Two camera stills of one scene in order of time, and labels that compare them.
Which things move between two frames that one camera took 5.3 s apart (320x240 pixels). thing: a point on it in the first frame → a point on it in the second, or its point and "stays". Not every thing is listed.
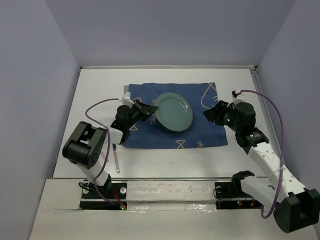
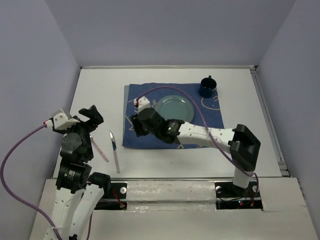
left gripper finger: (146, 109) → (93, 114)
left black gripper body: (135, 114) → (83, 127)
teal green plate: (174, 112) stays
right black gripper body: (228, 115) → (141, 128)
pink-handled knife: (116, 158) stays
